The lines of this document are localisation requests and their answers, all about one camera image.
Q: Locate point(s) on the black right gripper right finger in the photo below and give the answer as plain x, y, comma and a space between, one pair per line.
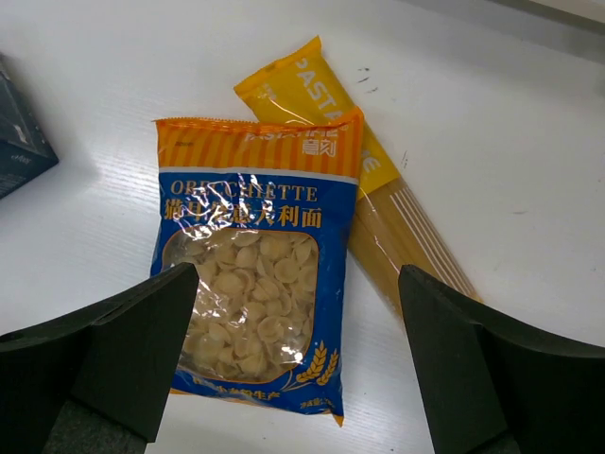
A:
493, 384

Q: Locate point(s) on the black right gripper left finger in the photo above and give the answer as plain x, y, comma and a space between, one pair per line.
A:
96, 380

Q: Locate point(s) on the blue orecchiette pasta bag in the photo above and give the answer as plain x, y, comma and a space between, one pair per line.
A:
264, 213

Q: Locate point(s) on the dark blue Barilla pasta box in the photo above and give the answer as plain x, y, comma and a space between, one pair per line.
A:
25, 152

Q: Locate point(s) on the yellow spaghetti bag on table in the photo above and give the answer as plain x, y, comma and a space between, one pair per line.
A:
390, 228

